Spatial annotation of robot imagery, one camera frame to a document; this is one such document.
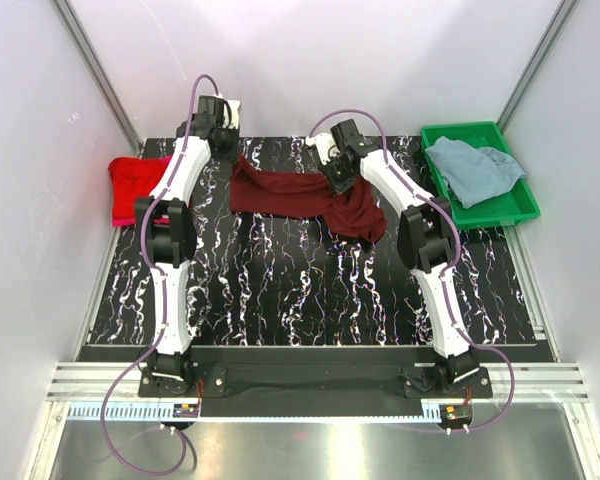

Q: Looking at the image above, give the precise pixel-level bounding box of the dark red t-shirt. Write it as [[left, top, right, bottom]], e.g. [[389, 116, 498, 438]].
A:
[[229, 156, 387, 243]]

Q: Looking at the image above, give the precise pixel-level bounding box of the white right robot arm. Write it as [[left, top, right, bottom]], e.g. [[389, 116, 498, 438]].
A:
[[306, 119, 479, 397]]

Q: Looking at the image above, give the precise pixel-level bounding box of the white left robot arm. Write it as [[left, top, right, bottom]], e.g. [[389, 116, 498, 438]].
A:
[[134, 94, 241, 397]]

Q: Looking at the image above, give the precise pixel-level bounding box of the folded pink t-shirt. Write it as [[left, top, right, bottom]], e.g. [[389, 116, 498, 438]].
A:
[[110, 154, 174, 229]]

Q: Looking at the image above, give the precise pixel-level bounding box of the light blue t-shirt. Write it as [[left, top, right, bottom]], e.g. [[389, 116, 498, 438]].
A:
[[425, 137, 526, 209]]

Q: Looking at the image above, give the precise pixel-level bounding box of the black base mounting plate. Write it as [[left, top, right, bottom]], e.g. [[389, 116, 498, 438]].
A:
[[138, 363, 493, 400]]

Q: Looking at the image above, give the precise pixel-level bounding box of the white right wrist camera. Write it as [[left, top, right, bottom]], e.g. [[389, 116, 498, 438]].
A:
[[305, 133, 340, 164]]

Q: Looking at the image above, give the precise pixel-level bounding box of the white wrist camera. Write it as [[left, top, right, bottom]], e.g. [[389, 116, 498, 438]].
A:
[[305, 133, 340, 164], [223, 99, 241, 129]]

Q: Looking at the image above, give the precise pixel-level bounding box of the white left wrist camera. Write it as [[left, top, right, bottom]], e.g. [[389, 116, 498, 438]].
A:
[[223, 99, 241, 129]]

